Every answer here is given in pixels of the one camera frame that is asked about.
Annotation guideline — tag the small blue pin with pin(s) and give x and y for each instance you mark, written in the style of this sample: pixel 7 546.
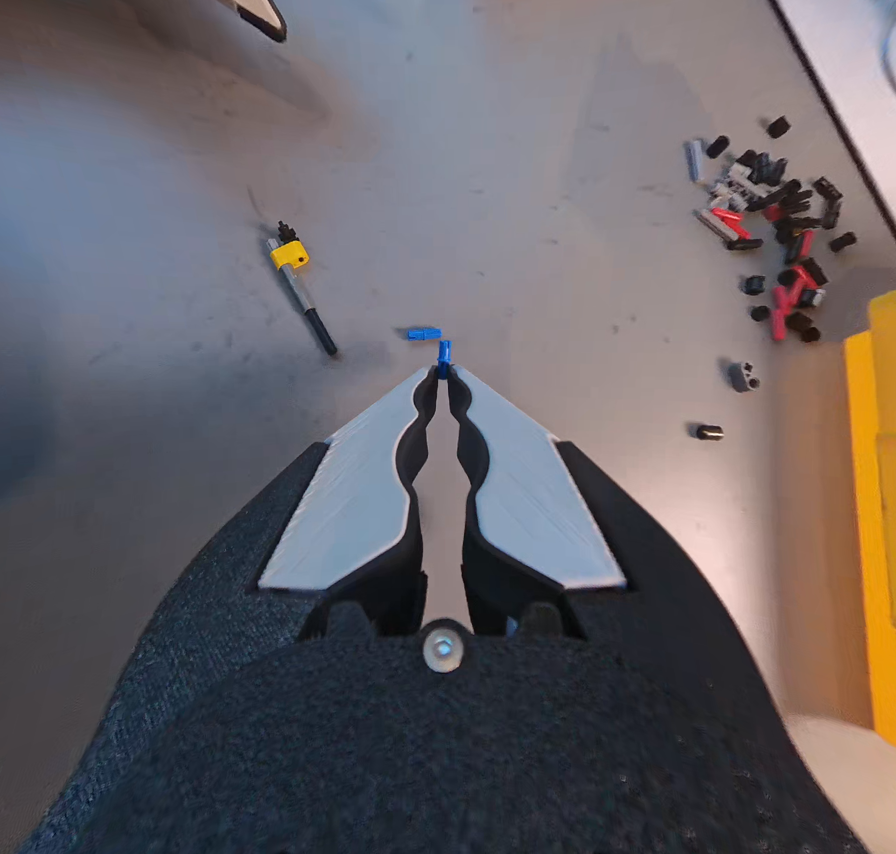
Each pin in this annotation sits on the small blue pin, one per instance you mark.
pixel 444 357
pixel 423 334

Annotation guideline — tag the grey desk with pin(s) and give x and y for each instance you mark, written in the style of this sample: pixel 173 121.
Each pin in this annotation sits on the grey desk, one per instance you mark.
pixel 490 168

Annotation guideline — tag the yellow two-hole brick piece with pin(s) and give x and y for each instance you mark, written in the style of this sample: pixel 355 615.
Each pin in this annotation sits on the yellow two-hole brick piece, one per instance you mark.
pixel 294 262
pixel 283 248

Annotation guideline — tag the grey connector piece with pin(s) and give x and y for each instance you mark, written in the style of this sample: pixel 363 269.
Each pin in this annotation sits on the grey connector piece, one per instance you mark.
pixel 743 376

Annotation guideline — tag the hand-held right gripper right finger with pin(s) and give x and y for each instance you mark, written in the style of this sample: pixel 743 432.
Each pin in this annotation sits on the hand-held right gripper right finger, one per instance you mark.
pixel 539 511

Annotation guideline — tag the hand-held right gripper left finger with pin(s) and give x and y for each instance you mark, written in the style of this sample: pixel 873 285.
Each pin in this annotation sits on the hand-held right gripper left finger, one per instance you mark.
pixel 343 511

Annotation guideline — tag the black angled connector piece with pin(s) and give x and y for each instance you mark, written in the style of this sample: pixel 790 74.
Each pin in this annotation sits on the black angled connector piece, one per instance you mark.
pixel 284 232

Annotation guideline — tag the grey axle pin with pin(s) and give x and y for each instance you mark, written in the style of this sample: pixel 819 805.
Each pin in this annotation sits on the grey axle pin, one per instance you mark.
pixel 308 308

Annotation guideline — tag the pile of loose building pieces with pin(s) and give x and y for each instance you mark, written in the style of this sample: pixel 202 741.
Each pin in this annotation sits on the pile of loose building pieces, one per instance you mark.
pixel 784 238

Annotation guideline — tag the yellow bin with small pieces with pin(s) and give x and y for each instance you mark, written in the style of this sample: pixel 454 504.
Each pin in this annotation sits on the yellow bin with small pieces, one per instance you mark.
pixel 875 518

